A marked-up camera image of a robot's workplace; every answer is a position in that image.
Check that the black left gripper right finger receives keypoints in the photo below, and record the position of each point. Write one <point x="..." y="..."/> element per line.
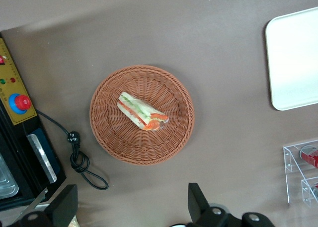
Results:
<point x="198" y="204"/>

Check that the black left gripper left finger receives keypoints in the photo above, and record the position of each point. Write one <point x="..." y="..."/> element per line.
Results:
<point x="65" y="204"/>

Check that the triangle sandwich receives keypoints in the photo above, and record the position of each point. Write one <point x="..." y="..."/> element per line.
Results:
<point x="139" y="111"/>

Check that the round brown wicker basket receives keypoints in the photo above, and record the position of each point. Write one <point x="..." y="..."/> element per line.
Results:
<point x="111" y="137"/>

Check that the beige rectangular plastic tray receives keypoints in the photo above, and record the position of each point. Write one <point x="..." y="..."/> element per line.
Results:
<point x="293" y="63"/>

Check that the grey metal lever bar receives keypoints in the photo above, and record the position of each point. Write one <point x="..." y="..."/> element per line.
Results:
<point x="34" y="203"/>

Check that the steel pan insert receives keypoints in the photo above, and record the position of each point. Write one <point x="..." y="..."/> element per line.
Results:
<point x="6" y="179"/>

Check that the black sealing machine yellow panel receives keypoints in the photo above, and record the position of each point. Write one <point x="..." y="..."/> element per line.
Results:
<point x="15" y="142"/>

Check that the clear acrylic bottle rack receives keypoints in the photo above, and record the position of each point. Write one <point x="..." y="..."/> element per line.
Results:
<point x="292" y="177"/>

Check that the red cola bottle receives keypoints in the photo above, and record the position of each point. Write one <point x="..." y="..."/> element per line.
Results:
<point x="310" y="156"/>
<point x="316" y="192"/>

